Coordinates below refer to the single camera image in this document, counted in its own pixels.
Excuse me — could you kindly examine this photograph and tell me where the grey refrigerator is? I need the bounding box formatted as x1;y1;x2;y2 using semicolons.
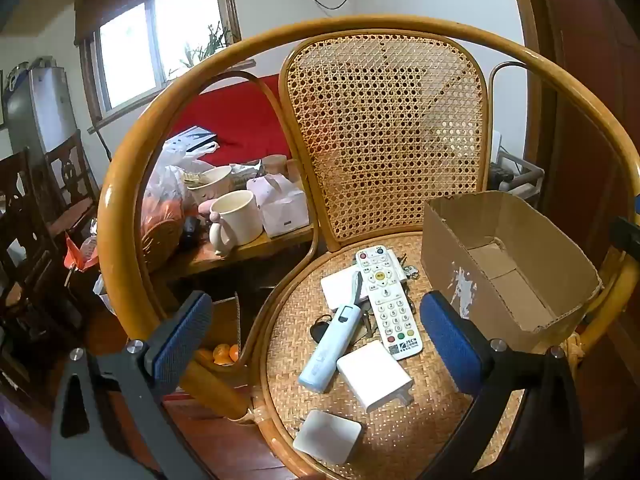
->
5;62;76;161

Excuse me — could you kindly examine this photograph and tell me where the white mug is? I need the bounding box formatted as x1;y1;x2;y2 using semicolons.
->
208;190;264;256

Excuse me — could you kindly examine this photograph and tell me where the white rounded box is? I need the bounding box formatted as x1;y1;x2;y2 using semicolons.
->
320;255;408;318

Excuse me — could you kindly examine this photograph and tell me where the wooden table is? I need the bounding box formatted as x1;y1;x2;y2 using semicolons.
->
150;220;316;281

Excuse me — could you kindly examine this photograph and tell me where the wicker basket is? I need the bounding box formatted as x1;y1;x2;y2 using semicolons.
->
140;212;186;271

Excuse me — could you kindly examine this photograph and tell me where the window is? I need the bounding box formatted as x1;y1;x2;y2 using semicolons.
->
75;0;241;121

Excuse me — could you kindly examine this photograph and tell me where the ceramic bowl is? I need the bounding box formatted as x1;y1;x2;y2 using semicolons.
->
187;165;234;206

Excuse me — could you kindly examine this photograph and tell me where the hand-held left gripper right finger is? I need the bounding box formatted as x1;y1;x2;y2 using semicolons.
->
419;291;586;480

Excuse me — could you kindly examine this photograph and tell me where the cardboard box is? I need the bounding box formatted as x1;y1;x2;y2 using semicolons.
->
420;190;604;356

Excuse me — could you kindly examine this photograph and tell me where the clear plastic bag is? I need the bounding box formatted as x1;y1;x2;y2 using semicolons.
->
140;142;221;241

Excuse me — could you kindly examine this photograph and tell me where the wooden door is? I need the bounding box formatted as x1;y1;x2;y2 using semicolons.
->
505;0;640;241

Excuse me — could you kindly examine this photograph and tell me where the small cardboard carton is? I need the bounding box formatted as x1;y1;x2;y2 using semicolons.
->
197;292;244;367

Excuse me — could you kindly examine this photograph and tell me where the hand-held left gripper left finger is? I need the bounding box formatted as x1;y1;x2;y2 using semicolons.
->
50;290;216;480

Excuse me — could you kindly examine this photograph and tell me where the white remote control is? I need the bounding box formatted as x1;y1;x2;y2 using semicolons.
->
355;244;424;361

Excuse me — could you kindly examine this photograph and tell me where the red sofa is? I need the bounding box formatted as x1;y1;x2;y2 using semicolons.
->
167;74;293;167

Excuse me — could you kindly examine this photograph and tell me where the dark wooden chair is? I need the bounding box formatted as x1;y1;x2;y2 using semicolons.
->
45;130;101;231
0;147;66;321

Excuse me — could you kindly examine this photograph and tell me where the white booklet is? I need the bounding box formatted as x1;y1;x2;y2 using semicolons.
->
165;125;218;153

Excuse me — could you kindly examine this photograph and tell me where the potted plant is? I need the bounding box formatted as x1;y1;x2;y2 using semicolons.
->
170;22;238;73

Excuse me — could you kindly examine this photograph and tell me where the light blue handheld device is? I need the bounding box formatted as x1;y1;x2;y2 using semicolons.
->
298;271;363;393

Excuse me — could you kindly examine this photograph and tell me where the black key fob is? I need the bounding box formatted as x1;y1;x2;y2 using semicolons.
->
308;314;335;345

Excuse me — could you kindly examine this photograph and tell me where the thick white charger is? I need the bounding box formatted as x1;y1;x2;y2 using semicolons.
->
292;408;362;466

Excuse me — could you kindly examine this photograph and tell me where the bunch of keys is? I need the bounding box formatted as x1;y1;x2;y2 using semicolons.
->
352;305;383;346

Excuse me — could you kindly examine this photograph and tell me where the rattan armchair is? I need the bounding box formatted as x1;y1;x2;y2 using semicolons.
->
97;16;640;480

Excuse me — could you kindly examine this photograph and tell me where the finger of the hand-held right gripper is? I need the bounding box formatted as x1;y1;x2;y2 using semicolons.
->
611;216;640;252

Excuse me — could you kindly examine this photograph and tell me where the orange paper bag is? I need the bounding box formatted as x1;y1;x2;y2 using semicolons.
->
64;232;101;273

